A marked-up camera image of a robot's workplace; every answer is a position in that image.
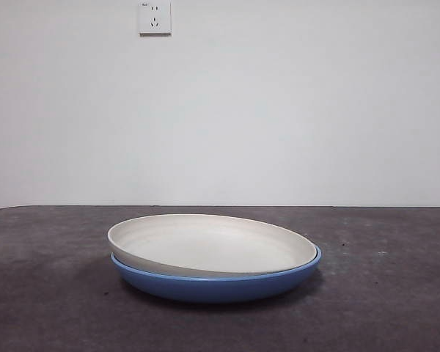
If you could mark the white wall socket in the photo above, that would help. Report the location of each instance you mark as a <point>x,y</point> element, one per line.
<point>154,19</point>

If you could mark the white round plate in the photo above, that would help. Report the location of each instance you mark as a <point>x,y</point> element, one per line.
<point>212,242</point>

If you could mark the blue round plate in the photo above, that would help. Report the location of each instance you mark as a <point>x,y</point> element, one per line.
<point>212,289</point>

